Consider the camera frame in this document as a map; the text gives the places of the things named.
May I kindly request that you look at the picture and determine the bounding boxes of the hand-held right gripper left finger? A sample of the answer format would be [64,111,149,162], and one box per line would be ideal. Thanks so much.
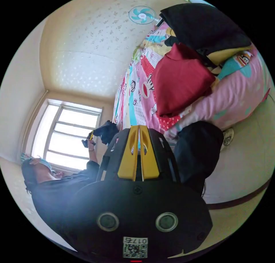
[117,125,140,182]

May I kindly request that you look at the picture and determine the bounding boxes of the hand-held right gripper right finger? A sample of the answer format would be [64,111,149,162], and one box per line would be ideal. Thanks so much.
[139,125,160,181]

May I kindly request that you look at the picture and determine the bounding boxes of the black pants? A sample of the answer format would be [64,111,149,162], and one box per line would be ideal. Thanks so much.
[94,120,120,145]

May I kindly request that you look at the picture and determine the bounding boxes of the person's left forearm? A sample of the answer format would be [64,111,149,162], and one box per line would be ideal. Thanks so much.
[88,149,100,164]

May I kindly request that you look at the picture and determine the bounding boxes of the window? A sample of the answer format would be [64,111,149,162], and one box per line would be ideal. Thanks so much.
[21,97,104,174]

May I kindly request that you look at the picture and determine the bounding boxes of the person's body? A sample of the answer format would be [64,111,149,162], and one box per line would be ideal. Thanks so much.
[20,120,235,253]

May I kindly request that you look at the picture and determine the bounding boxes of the bed with printed quilt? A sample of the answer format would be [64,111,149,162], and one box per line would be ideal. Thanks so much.
[112,0,272,140]

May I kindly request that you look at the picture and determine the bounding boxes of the pile of clothes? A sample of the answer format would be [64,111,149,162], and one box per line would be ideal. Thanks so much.
[151,3,252,118]

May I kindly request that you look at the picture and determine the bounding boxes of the teal wall fan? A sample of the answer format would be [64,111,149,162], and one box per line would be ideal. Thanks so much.
[128,5,157,24]

